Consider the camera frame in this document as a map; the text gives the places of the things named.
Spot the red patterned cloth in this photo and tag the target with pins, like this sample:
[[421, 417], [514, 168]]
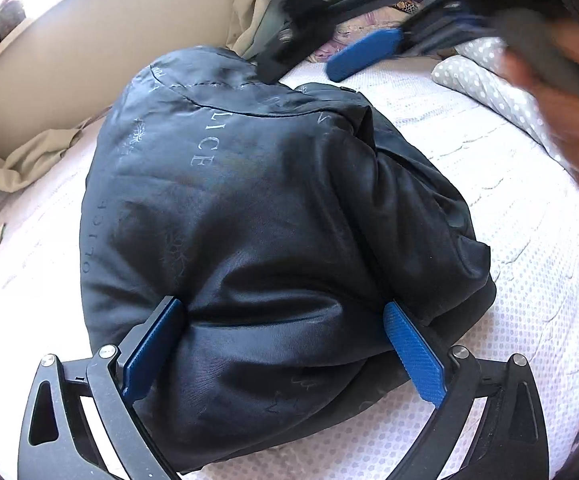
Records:
[[409, 5]]

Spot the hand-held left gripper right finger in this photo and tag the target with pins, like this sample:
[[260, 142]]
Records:
[[414, 355]]

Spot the black jacket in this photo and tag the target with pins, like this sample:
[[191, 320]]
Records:
[[249, 200]]

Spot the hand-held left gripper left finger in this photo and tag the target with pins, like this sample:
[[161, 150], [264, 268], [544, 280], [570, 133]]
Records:
[[152, 345]]

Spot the grey polka dot pillow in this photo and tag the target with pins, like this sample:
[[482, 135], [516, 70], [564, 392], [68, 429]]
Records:
[[474, 85]]

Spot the grey-green cloth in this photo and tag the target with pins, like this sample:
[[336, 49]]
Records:
[[268, 20]]

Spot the person's right hand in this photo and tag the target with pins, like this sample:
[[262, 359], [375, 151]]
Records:
[[569, 135]]

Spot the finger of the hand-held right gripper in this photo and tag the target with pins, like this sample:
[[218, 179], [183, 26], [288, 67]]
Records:
[[282, 52], [364, 55]]

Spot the beige sheet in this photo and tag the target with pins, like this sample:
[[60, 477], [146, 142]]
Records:
[[29, 160]]

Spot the purple floral quilt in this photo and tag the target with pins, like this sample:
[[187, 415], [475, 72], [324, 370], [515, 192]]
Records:
[[349, 35]]

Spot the white bed cover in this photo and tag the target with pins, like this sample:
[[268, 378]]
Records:
[[519, 240]]

